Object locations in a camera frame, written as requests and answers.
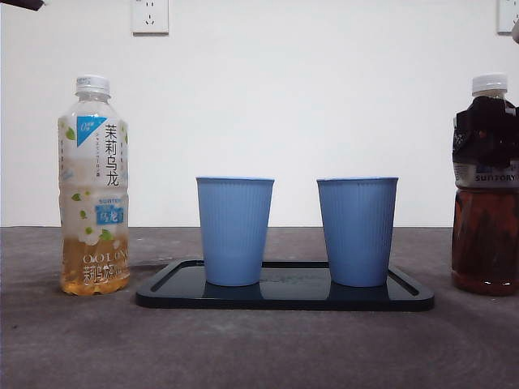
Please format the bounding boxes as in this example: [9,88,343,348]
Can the dark blue flat tray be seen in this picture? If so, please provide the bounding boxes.
[135,259,435,312]

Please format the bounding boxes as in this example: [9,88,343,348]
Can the blue ribbed cup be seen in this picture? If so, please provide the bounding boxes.
[195,176,276,288]
[315,176,399,289]

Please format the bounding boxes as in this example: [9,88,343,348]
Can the dark oolong tea bottle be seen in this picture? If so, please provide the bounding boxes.
[451,72,519,297]

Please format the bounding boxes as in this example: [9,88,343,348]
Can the pale jasmine tea bottle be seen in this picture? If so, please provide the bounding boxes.
[58,75,131,296]

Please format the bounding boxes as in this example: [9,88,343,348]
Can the white wall socket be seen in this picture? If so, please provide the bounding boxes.
[497,0,519,35]
[131,0,170,36]

